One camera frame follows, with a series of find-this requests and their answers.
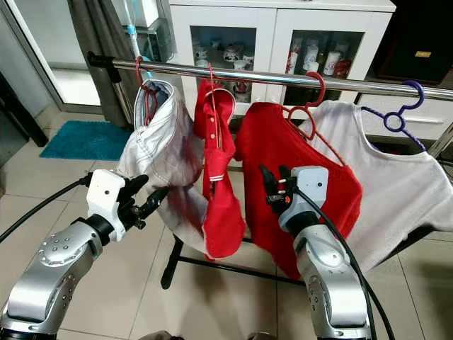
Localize sliding glass door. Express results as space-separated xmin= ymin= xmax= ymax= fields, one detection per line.
xmin=4 ymin=0 xmax=104 ymax=111

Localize dark cabinet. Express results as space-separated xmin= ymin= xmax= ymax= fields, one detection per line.
xmin=0 ymin=71 xmax=52 ymax=154

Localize teal floor mat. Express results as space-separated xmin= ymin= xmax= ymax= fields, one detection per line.
xmin=39 ymin=120 xmax=130 ymax=161

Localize white printed mug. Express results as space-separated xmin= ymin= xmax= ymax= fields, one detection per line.
xmin=223 ymin=44 xmax=245 ymax=63

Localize cream white stitched jacket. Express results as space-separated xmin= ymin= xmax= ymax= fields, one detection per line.
xmin=117 ymin=78 xmax=210 ymax=260

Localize black box with gold label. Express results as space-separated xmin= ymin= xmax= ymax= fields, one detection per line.
xmin=372 ymin=0 xmax=453 ymax=86

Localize light blue pole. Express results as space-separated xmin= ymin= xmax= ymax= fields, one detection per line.
xmin=123 ymin=0 xmax=143 ymax=59

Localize grey curtain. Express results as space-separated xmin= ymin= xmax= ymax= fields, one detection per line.
xmin=67 ymin=0 xmax=139 ymax=130

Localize purple plastic hanger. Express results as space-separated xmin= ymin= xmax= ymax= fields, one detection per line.
xmin=361 ymin=80 xmax=430 ymax=154

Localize red t-shirt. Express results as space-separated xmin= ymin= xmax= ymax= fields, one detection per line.
xmin=235 ymin=101 xmax=365 ymax=281

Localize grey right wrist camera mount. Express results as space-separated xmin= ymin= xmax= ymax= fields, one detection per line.
xmin=278 ymin=166 xmax=330 ymax=232

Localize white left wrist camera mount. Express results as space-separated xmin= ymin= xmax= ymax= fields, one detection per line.
xmin=86 ymin=169 xmax=132 ymax=223

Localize red polo shirt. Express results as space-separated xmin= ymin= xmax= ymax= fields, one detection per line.
xmin=195 ymin=78 xmax=248 ymax=260

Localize steel clothes rack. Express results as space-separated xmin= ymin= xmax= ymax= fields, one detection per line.
xmin=86 ymin=51 xmax=453 ymax=291

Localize white t-shirt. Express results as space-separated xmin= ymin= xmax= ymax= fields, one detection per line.
xmin=311 ymin=99 xmax=453 ymax=274

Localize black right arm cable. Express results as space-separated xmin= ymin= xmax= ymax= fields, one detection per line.
xmin=292 ymin=186 xmax=396 ymax=340

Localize white glass door cabinet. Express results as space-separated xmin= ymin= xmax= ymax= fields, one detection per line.
xmin=163 ymin=0 xmax=397 ymax=84

